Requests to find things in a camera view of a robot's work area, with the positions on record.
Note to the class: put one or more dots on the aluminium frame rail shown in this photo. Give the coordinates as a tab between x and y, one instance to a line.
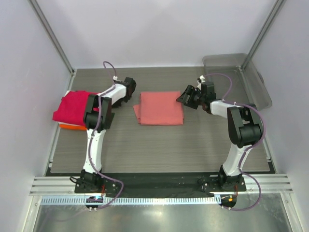
52	185

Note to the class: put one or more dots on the magenta t shirt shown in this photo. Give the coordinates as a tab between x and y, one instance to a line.
72	107

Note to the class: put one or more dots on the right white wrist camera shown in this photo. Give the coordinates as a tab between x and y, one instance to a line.
200	80

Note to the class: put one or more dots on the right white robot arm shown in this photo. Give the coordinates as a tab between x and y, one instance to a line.
245	129

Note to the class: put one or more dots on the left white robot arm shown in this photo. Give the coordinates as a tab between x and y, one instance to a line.
98	117

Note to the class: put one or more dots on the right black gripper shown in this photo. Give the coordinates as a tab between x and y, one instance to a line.
190	91

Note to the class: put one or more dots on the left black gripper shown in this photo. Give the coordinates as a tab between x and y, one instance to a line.
117	105

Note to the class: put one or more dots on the slotted white cable duct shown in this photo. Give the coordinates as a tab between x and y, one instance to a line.
96	200

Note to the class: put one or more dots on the salmon pink t shirt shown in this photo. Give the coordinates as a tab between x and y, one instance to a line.
159	108

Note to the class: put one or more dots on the clear plastic bin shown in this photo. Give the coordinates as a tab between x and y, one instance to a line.
236	78

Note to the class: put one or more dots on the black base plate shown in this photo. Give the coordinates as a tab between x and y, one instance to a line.
157	185

